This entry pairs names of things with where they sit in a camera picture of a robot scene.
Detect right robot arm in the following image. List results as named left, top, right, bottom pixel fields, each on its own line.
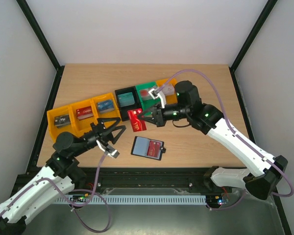
left=138, top=81, right=288, bottom=200

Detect left frame post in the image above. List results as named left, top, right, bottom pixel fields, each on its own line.
left=16, top=0, right=62, bottom=71

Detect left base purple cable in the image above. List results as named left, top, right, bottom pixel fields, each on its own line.
left=70, top=193, right=112, bottom=232

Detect black bin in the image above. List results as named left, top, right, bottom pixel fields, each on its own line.
left=115, top=86, right=142, bottom=121

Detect green bin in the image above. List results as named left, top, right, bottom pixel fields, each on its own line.
left=135, top=81, right=161, bottom=111

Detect red VIP card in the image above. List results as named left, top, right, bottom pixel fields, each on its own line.
left=127, top=108, right=147, bottom=132

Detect white slotted cable duct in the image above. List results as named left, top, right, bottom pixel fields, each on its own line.
left=54, top=194, right=207, bottom=206

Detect black leather card holder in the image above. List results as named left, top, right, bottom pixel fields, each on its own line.
left=131, top=136, right=166, bottom=161

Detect right frame post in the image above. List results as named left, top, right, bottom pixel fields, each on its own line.
left=229, top=0, right=278, bottom=71

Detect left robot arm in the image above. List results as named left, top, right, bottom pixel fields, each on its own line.
left=0, top=117, right=126, bottom=235

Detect blue card stack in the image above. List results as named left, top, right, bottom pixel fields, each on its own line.
left=97, top=99, right=115, bottom=114

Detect frame post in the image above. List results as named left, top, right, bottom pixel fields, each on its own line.
left=16, top=0, right=62, bottom=71
left=229, top=0, right=278, bottom=71

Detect white patterned card stack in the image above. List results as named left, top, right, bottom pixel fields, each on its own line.
left=160, top=83, right=175, bottom=96

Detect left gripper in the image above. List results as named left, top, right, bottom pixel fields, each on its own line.
left=72, top=117, right=126, bottom=157

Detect red circle card stack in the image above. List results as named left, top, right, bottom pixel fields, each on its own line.
left=139, top=89, right=153, bottom=101

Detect right yellow bin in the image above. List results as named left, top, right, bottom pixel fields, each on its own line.
left=166, top=78, right=177, bottom=104

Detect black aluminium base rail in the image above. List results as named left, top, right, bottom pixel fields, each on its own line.
left=11, top=166, right=223, bottom=196

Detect teal card stack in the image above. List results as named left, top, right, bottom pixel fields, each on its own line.
left=118, top=92, right=135, bottom=108

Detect far left yellow bin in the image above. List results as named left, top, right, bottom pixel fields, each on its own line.
left=47, top=105, right=76, bottom=142

